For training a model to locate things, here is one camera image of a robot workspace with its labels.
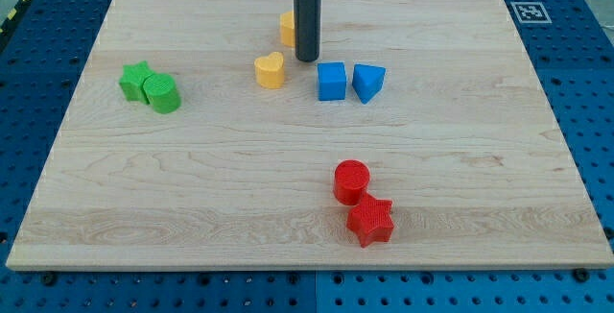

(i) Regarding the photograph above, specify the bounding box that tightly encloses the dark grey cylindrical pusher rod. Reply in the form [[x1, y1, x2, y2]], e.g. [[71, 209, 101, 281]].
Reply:
[[293, 0, 321, 62]]

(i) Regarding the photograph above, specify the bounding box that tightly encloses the yellow hexagon block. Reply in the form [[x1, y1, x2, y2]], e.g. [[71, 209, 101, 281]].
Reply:
[[279, 11, 295, 48]]

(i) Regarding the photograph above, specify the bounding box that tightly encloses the wooden board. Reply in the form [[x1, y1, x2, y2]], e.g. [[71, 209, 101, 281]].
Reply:
[[7, 0, 613, 272]]

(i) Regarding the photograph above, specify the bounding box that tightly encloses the yellow heart block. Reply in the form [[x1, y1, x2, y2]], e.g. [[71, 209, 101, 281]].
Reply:
[[254, 52, 285, 89]]

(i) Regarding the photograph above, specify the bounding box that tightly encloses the blue cube block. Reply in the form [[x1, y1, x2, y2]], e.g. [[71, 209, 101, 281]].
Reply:
[[317, 62, 347, 101]]

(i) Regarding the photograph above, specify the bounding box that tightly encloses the blue triangle block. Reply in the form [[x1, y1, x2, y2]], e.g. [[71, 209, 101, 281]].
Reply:
[[352, 63, 386, 104]]

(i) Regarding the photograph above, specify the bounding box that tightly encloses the green cylinder block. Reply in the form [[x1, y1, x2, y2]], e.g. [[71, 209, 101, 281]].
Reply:
[[143, 73, 181, 114]]

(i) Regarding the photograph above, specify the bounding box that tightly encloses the red cylinder block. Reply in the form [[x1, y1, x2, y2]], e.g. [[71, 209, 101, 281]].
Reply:
[[333, 159, 370, 205]]

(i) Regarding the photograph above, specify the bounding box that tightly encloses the green star block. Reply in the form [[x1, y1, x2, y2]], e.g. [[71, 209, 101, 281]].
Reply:
[[119, 60, 155, 105]]

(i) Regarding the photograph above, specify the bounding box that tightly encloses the white fiducial marker tag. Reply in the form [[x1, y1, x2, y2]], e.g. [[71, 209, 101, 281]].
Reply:
[[510, 1, 552, 24]]

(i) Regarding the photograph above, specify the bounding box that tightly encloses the red star block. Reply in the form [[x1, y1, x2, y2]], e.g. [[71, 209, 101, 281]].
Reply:
[[346, 193, 394, 248]]

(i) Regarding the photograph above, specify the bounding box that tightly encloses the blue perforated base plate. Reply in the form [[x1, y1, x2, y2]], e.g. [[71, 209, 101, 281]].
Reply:
[[1, 0, 613, 312]]

